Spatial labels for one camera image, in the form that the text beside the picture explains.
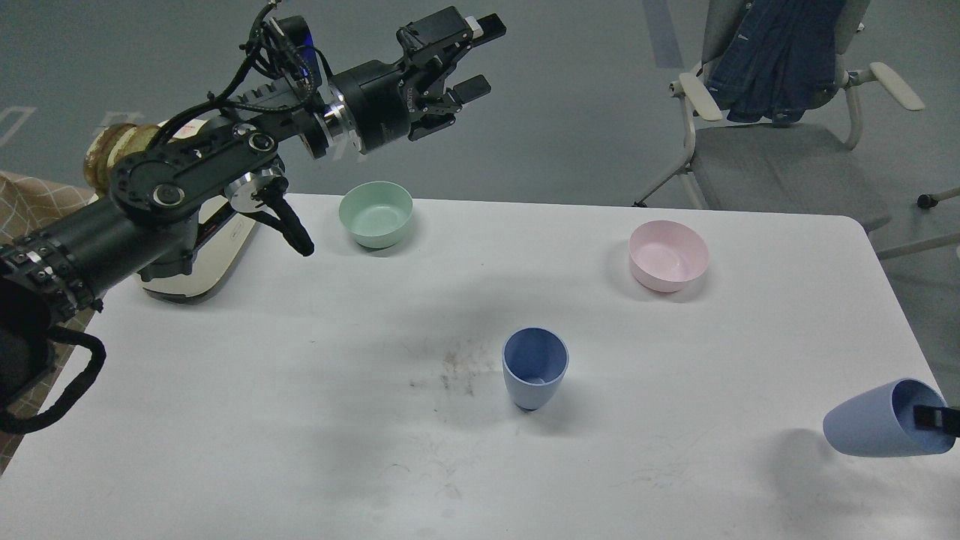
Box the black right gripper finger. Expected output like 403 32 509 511
913 404 960 437

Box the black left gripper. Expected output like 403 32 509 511
330 6 506 155

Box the blue cup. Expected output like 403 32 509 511
822 379 958 458
502 327 570 411

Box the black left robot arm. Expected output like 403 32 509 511
2 1 506 435

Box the green bowl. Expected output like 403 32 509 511
338 181 414 249

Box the pink bowl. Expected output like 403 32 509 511
628 220 710 293

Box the grey office chair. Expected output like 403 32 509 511
634 1 925 233

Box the cream toaster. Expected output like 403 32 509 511
90 118 260 304

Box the blue denim jacket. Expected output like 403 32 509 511
706 1 845 125

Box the rear bread slice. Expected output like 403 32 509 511
82 123 159 198

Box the brown patterned cloth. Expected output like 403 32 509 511
0 171 102 475

